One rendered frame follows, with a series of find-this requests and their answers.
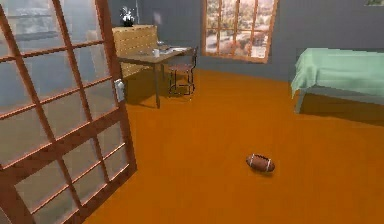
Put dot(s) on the white mug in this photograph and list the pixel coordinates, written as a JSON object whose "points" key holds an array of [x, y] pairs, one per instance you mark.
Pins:
{"points": [[155, 52]]}

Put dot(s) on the grey laptop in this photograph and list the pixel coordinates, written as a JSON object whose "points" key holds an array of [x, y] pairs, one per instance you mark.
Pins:
{"points": [[170, 49]]}

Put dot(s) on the bed with green cover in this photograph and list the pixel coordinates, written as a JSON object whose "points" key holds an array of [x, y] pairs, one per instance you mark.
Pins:
{"points": [[340, 71]]}

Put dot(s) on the dark metal chair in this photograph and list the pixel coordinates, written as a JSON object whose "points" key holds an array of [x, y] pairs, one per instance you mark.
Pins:
{"points": [[182, 71]]}

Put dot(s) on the green framed wall picture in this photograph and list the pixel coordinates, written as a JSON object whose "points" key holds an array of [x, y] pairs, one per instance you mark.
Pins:
{"points": [[374, 2]]}

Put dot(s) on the brown wooden table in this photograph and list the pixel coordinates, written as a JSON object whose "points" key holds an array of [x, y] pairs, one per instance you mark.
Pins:
{"points": [[151, 60]]}

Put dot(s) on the brown glass-paned room door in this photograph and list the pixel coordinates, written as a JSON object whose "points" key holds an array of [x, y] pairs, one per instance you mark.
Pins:
{"points": [[63, 146]]}

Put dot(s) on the brown framed window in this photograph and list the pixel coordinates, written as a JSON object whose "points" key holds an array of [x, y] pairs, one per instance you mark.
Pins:
{"points": [[238, 30]]}

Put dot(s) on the light wooden chest of drawers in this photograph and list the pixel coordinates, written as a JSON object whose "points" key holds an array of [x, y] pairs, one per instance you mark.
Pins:
{"points": [[135, 41]]}

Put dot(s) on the brown oval football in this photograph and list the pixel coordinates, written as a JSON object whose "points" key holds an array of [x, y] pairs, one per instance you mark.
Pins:
{"points": [[260, 163]]}

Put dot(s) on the black potted house plant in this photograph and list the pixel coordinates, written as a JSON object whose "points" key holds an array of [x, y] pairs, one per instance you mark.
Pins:
{"points": [[127, 18]]}

